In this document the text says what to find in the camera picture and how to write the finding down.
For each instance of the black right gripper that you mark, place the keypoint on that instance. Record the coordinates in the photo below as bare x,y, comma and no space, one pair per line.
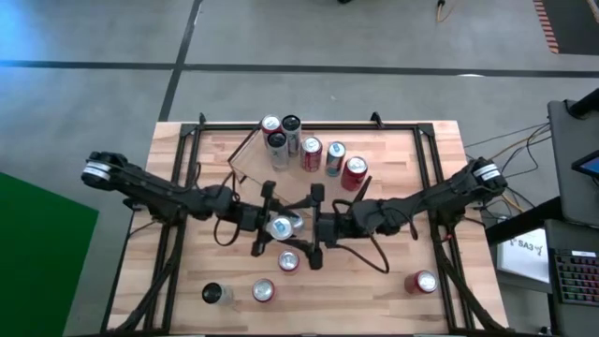
341,224

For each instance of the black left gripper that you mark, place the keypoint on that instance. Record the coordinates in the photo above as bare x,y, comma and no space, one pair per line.
248,217

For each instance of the red strawberry Fanta can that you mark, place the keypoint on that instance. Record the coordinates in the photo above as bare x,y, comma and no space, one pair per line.
288,260
264,290
269,122

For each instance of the white Celsius can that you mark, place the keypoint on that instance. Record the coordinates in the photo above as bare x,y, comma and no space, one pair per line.
292,133
277,150
216,293

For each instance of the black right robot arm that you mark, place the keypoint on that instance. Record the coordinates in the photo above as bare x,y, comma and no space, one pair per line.
435,196

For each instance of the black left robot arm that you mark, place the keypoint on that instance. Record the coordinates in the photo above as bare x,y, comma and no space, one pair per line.
154,192

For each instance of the black clamp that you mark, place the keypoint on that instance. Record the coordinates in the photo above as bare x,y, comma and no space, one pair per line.
375,119
202,118

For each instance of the white paper sign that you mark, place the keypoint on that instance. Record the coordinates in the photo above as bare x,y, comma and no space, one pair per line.
524,255

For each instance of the green floor mat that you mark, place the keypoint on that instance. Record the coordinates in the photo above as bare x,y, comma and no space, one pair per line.
37,257

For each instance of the grey side desk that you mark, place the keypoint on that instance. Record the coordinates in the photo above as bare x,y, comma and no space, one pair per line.
561,164

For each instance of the black backlit keyboard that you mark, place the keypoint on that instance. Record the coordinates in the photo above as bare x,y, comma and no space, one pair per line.
578,276

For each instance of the tablet with blue screen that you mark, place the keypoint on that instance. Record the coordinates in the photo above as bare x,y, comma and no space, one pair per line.
589,165

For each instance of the black pole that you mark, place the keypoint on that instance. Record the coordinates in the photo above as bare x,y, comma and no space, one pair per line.
585,103

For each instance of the black striped floor mat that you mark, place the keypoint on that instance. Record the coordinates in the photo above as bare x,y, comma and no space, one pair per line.
575,23

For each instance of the wooden shelf black metal frame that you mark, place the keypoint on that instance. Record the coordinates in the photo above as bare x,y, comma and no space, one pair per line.
252,159

